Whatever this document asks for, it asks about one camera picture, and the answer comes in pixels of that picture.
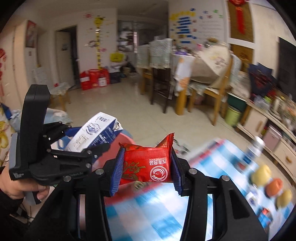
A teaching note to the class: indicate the pink plastic trash bin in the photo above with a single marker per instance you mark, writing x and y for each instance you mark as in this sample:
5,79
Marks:
113,150

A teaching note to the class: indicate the green waste bin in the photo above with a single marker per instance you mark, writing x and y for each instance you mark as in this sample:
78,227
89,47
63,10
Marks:
232,116

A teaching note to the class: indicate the giraffe height wall sticker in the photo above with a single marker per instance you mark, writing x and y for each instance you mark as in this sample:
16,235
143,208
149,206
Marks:
98,22

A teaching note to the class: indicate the wooden dining chair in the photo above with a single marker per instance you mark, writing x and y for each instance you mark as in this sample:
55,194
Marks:
210,76

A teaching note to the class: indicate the dark wooden chair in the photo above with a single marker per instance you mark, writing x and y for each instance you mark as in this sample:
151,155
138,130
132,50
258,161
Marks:
160,52

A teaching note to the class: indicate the red apple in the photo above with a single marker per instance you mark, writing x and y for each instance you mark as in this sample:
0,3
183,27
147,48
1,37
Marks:
273,188

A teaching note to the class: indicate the small red candy wrapper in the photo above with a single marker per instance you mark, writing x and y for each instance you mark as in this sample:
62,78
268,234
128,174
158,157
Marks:
147,164

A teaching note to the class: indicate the large yellow apple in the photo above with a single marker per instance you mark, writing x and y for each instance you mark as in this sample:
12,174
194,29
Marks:
261,176

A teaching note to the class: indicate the left hand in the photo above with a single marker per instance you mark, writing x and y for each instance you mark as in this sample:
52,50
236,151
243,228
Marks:
13,192

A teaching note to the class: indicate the dining table with cloth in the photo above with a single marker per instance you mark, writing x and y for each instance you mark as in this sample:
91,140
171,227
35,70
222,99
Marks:
180,72

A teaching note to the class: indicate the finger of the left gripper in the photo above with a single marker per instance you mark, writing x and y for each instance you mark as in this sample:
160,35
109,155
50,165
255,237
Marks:
71,132
94,152

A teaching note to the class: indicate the red gift boxes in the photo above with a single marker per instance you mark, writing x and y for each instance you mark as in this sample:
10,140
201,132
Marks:
94,78

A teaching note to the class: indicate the white blue milk carton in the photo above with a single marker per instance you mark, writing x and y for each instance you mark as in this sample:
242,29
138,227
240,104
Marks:
100,129

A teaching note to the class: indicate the dark wrapped flower bouquet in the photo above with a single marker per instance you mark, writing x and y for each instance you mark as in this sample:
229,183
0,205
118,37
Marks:
261,80

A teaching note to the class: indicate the cream TV cabinet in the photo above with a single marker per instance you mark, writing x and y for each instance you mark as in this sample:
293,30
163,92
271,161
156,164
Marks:
255,121

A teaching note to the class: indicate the white yogurt drink bottle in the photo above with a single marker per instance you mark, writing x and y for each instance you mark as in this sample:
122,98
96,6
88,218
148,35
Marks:
254,150

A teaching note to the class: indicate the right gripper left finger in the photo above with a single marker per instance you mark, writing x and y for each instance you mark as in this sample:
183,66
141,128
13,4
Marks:
75,210

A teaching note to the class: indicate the small yellow apple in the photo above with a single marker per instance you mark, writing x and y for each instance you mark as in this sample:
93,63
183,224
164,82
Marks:
284,199

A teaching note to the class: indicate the black flat television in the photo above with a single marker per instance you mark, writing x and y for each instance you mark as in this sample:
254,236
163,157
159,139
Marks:
286,67

